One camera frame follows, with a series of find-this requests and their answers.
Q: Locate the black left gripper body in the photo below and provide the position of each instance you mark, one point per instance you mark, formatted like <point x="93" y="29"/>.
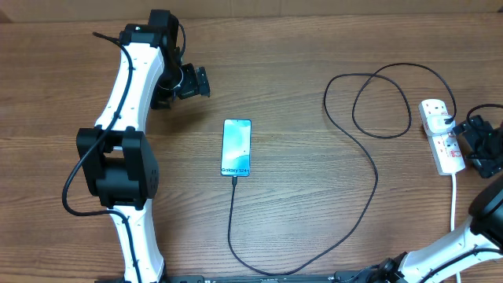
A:
<point x="191" y="82"/>

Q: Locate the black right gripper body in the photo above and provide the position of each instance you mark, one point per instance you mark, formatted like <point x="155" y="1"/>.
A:
<point x="487" y="146"/>

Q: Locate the Samsung Galaxy smartphone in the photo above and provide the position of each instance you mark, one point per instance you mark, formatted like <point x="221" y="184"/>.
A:
<point x="236" y="147"/>

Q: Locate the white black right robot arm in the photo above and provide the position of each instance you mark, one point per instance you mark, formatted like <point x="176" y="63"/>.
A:
<point x="472" y="242"/>

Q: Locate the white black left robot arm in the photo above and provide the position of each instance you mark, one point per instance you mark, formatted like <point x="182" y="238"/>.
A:
<point x="119" y="165"/>

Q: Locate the white charger plug adapter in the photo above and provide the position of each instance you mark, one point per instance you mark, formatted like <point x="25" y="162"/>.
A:
<point x="438" y="124"/>

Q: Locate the white power strip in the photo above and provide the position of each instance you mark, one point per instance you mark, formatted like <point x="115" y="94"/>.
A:
<point x="445" y="148"/>

